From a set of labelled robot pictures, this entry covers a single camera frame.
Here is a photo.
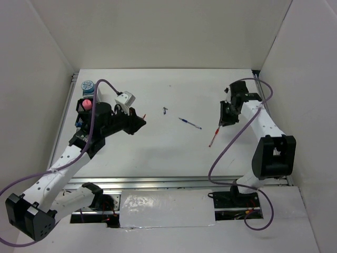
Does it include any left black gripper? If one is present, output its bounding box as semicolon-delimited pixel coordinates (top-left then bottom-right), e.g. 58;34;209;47
102;105;147;137

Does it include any red pen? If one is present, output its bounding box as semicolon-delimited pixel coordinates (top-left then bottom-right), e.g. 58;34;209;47
209;126;220;148

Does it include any pink capped marker tube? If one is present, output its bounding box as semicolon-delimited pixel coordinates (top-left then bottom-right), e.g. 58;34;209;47
82;99;93;111

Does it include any blue slime jar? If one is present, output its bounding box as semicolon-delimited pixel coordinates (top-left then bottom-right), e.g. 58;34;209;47
81;80;95;96

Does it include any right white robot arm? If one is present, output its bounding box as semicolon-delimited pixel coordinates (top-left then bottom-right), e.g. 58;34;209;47
219;80;296;207

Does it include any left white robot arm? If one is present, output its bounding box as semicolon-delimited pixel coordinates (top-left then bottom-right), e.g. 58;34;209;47
5;99;146;241

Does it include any blue pen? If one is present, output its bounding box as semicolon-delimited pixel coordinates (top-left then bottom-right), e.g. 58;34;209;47
179;118;202;130

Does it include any black mesh container front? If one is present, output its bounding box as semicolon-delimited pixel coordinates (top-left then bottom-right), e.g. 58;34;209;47
75;112;91;128

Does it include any black mesh container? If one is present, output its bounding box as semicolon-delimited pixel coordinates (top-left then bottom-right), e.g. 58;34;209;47
76;98;94;115
75;112;91;128

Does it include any black mesh container rear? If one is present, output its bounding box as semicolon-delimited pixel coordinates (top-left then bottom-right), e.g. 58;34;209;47
76;98;94;115

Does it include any silver mesh container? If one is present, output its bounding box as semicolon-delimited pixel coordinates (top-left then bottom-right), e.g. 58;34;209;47
81;81;103;102

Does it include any white foil sheet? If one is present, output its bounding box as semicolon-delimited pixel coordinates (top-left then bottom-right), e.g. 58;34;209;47
120;190;216;228

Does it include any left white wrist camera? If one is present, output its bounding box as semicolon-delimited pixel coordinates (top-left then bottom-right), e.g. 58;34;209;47
115;91;135;115

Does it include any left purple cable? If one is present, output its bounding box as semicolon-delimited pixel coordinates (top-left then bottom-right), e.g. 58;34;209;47
0;79;123;248

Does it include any aluminium frame rail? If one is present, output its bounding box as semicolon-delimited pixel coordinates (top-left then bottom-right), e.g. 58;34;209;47
63;176;293;190

